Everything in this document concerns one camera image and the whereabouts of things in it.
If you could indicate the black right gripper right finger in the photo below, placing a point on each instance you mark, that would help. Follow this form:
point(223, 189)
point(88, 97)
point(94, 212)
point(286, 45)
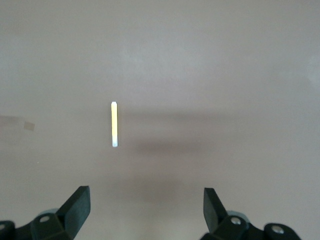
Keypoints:
point(215, 215)

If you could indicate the yellow pen with white cap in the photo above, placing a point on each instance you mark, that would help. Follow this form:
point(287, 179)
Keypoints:
point(114, 122)

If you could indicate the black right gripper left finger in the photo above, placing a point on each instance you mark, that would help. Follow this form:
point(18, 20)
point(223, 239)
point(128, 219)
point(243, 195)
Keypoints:
point(72, 212)

